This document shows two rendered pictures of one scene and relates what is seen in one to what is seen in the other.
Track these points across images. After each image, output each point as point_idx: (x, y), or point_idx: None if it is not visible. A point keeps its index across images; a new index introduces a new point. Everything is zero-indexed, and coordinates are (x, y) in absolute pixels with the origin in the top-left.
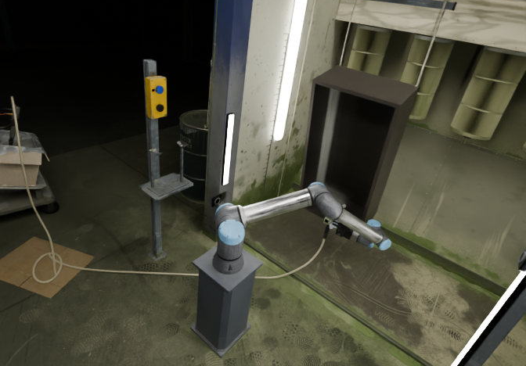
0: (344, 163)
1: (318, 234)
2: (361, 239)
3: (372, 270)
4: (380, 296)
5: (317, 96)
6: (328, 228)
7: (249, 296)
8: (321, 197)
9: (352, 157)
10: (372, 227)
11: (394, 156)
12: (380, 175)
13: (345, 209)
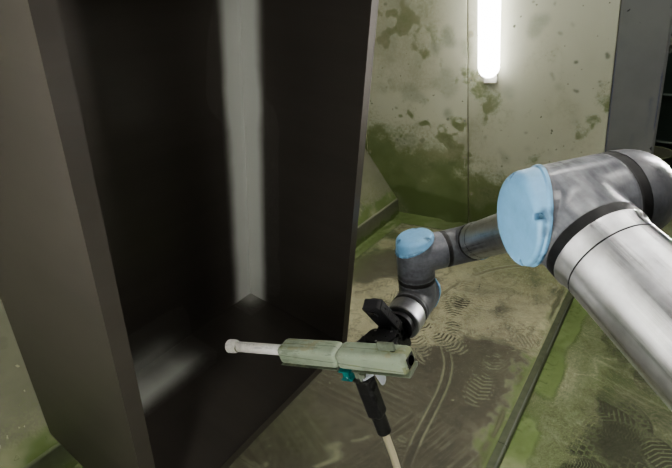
0: (115, 238)
1: None
2: (428, 304)
3: (336, 394)
4: (414, 388)
5: None
6: (379, 392)
7: None
8: (658, 169)
9: (132, 188)
10: (433, 242)
11: (258, 74)
12: (343, 110)
13: (220, 358)
